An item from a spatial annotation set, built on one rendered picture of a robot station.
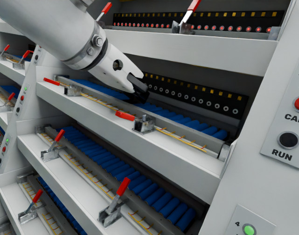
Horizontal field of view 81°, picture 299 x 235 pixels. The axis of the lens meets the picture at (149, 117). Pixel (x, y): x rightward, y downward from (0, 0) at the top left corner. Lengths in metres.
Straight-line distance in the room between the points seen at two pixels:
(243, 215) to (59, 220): 0.49
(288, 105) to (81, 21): 0.28
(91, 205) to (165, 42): 0.36
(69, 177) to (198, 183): 0.33
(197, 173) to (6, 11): 0.30
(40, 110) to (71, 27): 0.48
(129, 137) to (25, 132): 0.46
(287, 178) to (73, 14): 0.32
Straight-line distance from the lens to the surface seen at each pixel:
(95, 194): 0.45
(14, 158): 0.76
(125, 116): 0.28
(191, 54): 0.32
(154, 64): 0.60
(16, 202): 0.73
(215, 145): 0.31
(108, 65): 0.31
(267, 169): 0.25
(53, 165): 0.55
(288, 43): 0.29
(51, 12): 0.27
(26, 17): 0.27
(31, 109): 0.71
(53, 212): 0.64
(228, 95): 0.43
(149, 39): 0.37
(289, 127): 0.25
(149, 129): 0.33
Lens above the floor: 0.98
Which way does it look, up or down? 3 degrees down
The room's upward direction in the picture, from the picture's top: 21 degrees clockwise
